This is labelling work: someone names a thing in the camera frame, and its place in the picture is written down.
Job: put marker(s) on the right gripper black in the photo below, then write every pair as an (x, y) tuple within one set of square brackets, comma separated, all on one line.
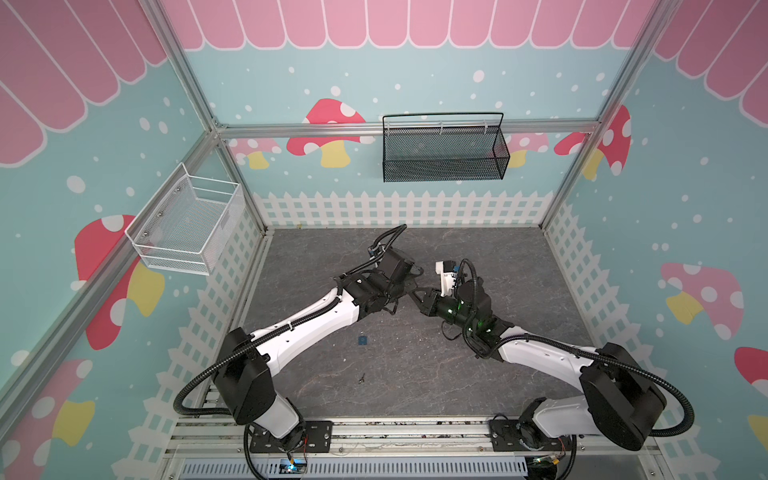
[(432, 301)]

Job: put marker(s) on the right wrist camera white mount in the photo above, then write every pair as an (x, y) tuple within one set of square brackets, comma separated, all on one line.
[(450, 277)]

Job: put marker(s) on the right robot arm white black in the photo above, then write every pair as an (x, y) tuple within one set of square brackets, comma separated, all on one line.
[(615, 398)]

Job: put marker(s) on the white mesh wall basket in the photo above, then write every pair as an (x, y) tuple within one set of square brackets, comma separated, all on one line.
[(186, 225)]

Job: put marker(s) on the black mesh wall basket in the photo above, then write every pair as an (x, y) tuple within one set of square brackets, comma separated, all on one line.
[(453, 146)]

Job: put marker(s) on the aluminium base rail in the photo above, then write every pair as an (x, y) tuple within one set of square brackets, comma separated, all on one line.
[(351, 437)]

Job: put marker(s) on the grey vented cable duct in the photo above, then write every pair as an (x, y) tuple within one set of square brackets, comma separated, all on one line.
[(397, 468)]

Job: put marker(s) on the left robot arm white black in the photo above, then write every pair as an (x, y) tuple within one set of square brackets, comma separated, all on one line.
[(245, 384)]

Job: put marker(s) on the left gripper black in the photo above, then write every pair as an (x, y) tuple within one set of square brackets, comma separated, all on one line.
[(410, 285)]

